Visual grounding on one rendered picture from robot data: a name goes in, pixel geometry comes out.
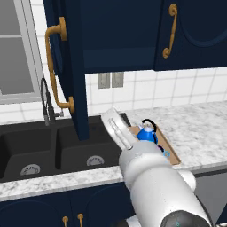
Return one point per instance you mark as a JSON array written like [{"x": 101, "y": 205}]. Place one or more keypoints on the navy cabinet door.
[
  {"x": 198, "y": 35},
  {"x": 75, "y": 74}
]

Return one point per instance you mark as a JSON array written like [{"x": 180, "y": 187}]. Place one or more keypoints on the black double sink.
[{"x": 68, "y": 147}]

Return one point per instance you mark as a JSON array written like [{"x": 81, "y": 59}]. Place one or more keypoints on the navy wall cabinet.
[{"x": 118, "y": 32}]

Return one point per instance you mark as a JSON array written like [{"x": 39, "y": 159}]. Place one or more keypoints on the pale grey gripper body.
[{"x": 116, "y": 127}]

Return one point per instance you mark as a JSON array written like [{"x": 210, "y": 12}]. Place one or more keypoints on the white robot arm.
[{"x": 159, "y": 189}]

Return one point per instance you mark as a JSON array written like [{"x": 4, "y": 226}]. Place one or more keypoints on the navy base cupboard door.
[
  {"x": 32, "y": 212},
  {"x": 100, "y": 204}
]

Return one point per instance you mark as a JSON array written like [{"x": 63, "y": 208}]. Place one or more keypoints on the brown wooden tray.
[{"x": 170, "y": 150}]

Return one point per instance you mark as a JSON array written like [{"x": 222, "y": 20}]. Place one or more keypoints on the grey wall socket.
[
  {"x": 117, "y": 79},
  {"x": 104, "y": 80}
]

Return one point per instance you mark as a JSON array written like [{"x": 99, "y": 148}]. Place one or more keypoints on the window with grey frame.
[{"x": 14, "y": 50}]

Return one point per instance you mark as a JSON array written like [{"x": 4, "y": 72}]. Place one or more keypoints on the grey dishwasher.
[{"x": 211, "y": 195}]

